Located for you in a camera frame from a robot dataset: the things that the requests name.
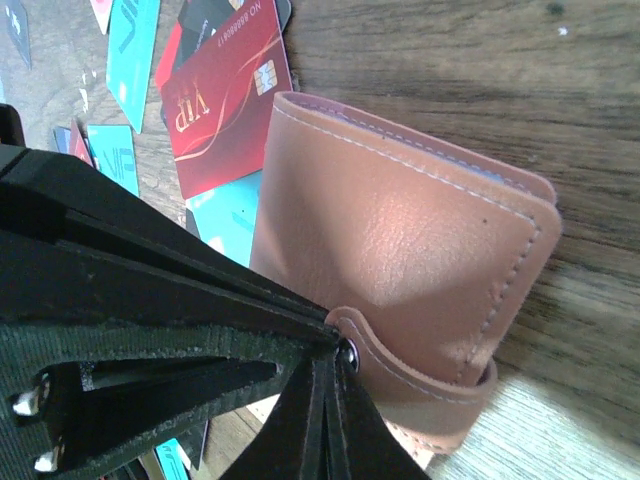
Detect pink leather card holder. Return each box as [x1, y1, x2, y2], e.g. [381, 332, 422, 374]
[250, 92, 562, 454]

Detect teal card upper pile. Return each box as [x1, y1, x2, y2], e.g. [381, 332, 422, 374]
[106, 0, 161, 134]

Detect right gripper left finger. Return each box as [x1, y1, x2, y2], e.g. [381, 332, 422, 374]
[1, 145, 337, 479]

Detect red gold swirl card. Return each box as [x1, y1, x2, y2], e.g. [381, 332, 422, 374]
[161, 1, 292, 199]

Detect teal card pile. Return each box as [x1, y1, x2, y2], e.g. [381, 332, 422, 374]
[106, 0, 161, 134]
[87, 125, 139, 197]

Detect blue card under pile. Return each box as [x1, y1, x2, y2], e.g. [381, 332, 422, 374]
[155, 438, 191, 480]

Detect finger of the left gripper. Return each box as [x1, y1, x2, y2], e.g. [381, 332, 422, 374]
[324, 350, 428, 480]

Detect teal card front pile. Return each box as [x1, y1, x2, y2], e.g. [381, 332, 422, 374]
[87, 125, 139, 197]

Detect white teal card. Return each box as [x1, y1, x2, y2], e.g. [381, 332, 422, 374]
[186, 171, 262, 267]

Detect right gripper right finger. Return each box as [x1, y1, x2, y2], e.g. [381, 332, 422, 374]
[222, 359, 327, 479]

